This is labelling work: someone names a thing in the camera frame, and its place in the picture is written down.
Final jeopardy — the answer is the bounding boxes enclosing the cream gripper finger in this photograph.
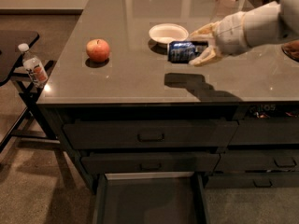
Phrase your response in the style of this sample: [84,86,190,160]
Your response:
[189,46,222,66]
[189,21,219,39]

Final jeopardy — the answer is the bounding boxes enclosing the top left drawer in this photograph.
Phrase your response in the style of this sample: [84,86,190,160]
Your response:
[63,119,237,149]

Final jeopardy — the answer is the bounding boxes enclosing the middle left drawer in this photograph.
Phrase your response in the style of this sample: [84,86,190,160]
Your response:
[81,152,220,175]

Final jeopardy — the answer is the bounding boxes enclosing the clear plastic water bottle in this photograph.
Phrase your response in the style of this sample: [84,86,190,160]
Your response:
[18,43,49,88]

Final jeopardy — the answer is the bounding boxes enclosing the red apple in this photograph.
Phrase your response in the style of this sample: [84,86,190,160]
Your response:
[86,39,110,63]

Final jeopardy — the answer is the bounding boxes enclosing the middle right drawer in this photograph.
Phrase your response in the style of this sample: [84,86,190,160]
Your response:
[215,149,299,173]

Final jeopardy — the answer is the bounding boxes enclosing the glass jar with snacks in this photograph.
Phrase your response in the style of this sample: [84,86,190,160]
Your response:
[281,40,299,62]

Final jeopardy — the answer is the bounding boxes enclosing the white bowl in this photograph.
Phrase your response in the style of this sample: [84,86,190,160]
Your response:
[149,23,189,48]

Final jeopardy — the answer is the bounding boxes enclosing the top right drawer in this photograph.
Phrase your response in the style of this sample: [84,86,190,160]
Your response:
[230,118,299,146]

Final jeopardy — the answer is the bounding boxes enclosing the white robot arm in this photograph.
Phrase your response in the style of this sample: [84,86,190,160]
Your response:
[189,0,299,66]

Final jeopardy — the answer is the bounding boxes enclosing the open bottom left drawer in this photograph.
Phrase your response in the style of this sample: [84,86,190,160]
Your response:
[92,173,210,224]

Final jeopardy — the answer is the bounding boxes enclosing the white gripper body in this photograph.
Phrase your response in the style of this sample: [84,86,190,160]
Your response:
[214,12,249,56]

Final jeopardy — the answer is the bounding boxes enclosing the bottom right drawer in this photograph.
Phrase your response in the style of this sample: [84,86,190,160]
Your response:
[206,172,299,189]

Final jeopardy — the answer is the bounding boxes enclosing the dark counter cabinet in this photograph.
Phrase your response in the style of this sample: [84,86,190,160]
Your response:
[38,0,298,186]

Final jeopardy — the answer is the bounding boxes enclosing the snack packets in drawer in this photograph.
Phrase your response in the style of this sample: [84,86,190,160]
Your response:
[246,105,299,119]

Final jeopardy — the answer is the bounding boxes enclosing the black side table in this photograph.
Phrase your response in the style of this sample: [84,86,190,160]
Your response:
[0,30,56,151]

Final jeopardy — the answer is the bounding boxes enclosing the blue pepsi can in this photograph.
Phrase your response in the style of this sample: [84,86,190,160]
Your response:
[167,41,208,63]

